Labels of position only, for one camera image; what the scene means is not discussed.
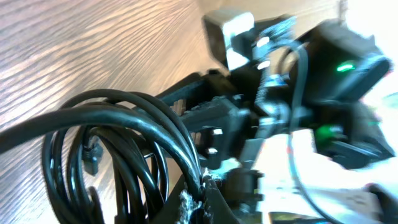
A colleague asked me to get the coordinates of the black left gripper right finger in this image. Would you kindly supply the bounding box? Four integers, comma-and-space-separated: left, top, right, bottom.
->
203, 177, 239, 224

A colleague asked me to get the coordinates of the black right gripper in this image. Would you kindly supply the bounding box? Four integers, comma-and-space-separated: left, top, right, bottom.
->
159, 18, 308, 168

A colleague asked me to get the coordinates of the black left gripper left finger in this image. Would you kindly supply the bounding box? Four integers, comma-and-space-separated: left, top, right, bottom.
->
149, 175, 202, 224

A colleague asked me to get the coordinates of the black USB cable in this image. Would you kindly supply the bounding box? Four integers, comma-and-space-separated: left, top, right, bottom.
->
0, 88, 203, 224

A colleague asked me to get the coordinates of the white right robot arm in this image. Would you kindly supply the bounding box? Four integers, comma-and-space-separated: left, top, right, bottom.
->
153, 11, 397, 223

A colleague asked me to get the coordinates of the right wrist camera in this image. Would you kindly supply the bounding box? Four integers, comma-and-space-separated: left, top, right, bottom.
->
202, 8, 254, 71

